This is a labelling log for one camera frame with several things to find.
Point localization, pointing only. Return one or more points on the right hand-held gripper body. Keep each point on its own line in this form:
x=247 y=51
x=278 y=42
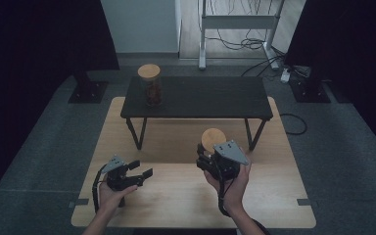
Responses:
x=230 y=156

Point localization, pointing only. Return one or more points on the person's right hand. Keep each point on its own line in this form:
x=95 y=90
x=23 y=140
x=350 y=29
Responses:
x=240 y=189

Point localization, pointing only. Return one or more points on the white partition panel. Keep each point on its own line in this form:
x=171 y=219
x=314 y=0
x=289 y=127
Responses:
x=140 y=26

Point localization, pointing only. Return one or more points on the grey tape strip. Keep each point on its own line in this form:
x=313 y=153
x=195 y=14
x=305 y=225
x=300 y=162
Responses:
x=78 y=203
x=304 y=201

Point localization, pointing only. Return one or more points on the white power strip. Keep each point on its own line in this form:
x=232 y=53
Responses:
x=285 y=75

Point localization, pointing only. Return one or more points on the tall glass jar wooden lid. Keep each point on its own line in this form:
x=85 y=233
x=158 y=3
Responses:
x=149 y=73

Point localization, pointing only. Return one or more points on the person's left hand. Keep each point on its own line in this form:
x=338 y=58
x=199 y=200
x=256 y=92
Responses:
x=109 y=199

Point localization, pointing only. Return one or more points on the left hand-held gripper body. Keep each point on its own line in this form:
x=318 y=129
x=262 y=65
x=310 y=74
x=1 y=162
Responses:
x=117 y=178

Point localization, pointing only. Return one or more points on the black shelf riser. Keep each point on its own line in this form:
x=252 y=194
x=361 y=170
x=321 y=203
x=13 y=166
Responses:
x=209 y=98

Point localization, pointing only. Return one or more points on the white metal stand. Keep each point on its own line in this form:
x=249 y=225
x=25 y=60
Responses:
x=238 y=22

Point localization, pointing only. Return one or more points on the wooden cylinder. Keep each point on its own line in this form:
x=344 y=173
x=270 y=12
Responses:
x=212 y=137

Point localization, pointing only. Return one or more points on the black stand base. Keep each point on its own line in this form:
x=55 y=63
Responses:
x=309 y=91
x=88 y=92

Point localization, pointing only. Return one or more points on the dark curtain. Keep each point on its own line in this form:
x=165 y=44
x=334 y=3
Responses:
x=29 y=65
x=355 y=49

